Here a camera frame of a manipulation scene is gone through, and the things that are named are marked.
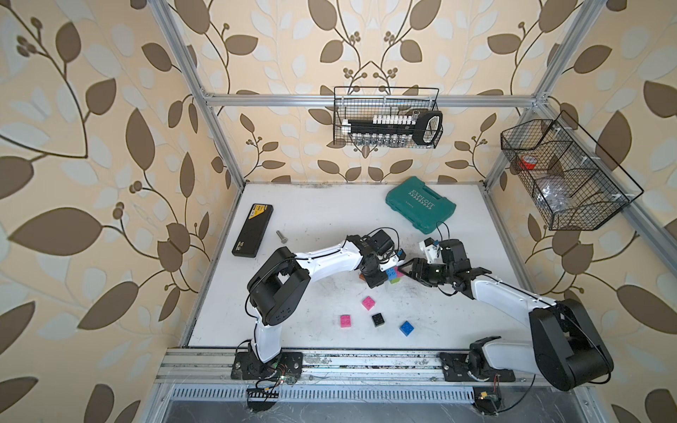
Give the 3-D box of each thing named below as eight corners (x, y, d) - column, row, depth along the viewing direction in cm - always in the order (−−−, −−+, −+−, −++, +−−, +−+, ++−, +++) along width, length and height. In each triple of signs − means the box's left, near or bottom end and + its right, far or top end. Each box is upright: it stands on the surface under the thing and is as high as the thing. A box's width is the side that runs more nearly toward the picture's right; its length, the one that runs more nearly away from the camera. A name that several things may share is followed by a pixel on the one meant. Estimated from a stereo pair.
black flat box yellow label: (234, 256, 101) (231, 251, 98) (255, 208, 116) (253, 203, 113) (255, 258, 100) (252, 253, 97) (273, 210, 116) (271, 204, 113)
